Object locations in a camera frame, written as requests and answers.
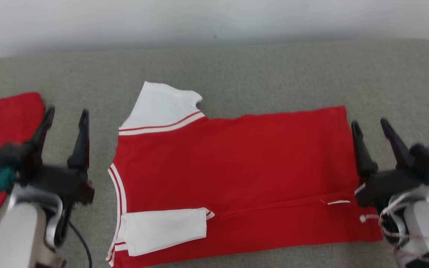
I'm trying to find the grey fabric sofa cushion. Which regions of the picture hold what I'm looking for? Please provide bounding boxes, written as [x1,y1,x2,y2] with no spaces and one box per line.
[0,38,429,268]

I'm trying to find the red shorts white stripe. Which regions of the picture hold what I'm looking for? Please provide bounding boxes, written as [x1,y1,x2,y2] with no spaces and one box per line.
[0,92,46,236]

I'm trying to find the red jersey shirt white sleeves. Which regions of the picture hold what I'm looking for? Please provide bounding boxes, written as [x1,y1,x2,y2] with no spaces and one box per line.
[105,81,383,268]

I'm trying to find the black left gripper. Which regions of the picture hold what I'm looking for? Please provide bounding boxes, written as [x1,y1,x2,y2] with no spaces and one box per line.
[25,107,95,247]

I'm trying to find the red white wire bundle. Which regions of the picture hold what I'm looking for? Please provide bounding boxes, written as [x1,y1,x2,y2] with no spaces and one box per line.
[378,186,429,268]

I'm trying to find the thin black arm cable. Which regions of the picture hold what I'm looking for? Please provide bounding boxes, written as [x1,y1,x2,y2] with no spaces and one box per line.
[69,220,93,268]

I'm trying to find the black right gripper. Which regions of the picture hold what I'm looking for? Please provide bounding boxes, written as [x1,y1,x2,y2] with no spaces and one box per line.
[350,118,429,213]

